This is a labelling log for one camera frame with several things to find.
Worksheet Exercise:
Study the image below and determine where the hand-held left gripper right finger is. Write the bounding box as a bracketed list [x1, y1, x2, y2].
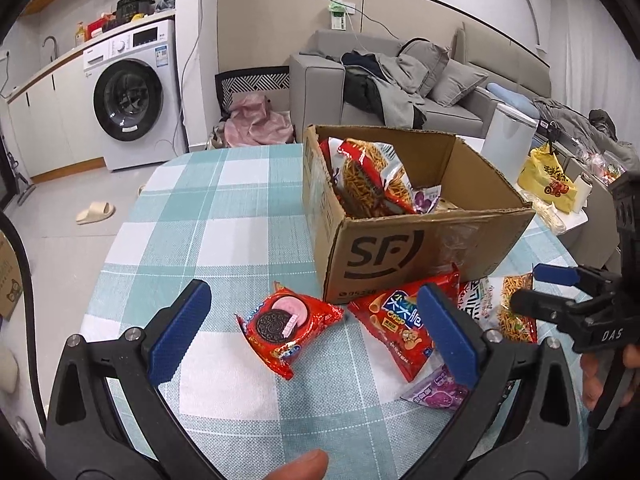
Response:
[405, 282, 593, 480]

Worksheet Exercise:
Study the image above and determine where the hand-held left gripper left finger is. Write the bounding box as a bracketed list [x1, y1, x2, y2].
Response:
[45, 280, 221, 480]

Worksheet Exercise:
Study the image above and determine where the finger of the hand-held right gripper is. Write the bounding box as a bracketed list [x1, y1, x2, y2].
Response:
[509, 287, 596, 333]
[531, 262, 621, 301]

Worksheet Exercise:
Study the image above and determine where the red noodle stick packet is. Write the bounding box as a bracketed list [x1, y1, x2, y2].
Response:
[457, 272, 540, 345]
[332, 137, 416, 216]

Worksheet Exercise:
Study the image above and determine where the red cone snack packet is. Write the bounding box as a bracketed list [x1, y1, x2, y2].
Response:
[347, 262, 461, 386]

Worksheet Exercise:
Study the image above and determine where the brown cardboard box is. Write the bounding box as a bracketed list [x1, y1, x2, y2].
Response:
[301, 124, 537, 306]

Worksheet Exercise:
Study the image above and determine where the red cookie packet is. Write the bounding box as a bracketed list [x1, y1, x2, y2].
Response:
[234, 281, 345, 381]

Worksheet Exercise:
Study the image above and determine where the purple snack packet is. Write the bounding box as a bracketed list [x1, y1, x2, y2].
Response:
[410, 185, 443, 213]
[399, 362, 471, 413]

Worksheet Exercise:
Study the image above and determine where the red black snack packet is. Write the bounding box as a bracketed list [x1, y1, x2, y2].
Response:
[319, 136, 346, 176]

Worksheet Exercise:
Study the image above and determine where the person's right hand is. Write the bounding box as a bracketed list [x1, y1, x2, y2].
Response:
[580, 350, 615, 413]

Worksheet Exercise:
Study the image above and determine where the person's left hand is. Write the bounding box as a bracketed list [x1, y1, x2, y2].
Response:
[257, 449, 330, 480]

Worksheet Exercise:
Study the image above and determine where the clear plastic bag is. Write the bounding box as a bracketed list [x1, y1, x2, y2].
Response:
[520, 190, 568, 235]

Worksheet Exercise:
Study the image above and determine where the yellow plastic bag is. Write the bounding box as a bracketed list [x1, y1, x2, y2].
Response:
[516, 142, 577, 213]

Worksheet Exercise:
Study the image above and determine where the teal checked tablecloth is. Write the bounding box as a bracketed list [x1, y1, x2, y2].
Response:
[92, 142, 593, 480]

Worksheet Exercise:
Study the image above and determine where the beige slipper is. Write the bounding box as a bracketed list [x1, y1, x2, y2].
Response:
[75, 201, 117, 226]

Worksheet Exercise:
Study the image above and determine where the white lidded bin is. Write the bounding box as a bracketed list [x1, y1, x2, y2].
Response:
[481, 101, 537, 171]

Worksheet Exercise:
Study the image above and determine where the grey padded coat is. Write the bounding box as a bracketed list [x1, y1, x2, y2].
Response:
[532, 97, 640, 161]

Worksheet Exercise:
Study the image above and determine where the small printed cardboard box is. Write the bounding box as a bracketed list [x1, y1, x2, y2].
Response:
[0, 230, 26, 321]

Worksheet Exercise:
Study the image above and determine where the light blue pillow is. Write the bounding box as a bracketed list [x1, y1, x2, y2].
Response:
[487, 82, 541, 121]

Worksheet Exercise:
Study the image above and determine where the grey cushion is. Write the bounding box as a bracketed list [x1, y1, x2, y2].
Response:
[400, 39, 451, 98]
[429, 59, 490, 107]

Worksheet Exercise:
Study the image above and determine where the pink cloth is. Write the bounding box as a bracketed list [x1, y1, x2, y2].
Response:
[223, 92, 296, 148]

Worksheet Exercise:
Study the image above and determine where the white washing machine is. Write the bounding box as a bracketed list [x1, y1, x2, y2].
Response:
[82, 19, 188, 172]

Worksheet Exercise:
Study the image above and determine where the grey jacket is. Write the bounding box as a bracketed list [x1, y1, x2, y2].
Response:
[375, 54, 428, 128]

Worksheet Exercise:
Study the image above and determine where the dark clothing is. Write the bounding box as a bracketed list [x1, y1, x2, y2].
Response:
[342, 50, 388, 123]

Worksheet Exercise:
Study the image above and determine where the white kitchen counter cabinet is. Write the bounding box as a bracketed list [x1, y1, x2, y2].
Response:
[7, 45, 108, 181]

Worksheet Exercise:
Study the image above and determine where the black white patterned cushion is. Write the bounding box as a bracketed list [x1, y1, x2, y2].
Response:
[215, 66, 292, 113]

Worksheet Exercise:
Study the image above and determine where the grey sofa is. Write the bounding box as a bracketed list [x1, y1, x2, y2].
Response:
[289, 27, 556, 148]

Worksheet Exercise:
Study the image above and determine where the red box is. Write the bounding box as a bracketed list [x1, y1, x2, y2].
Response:
[86, 12, 118, 41]

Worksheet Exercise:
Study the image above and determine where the black cable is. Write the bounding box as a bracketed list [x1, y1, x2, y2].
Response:
[0, 212, 48, 411]

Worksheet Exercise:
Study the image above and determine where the wall outlet with green plug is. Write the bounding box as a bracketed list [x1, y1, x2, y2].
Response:
[326, 0, 357, 31]

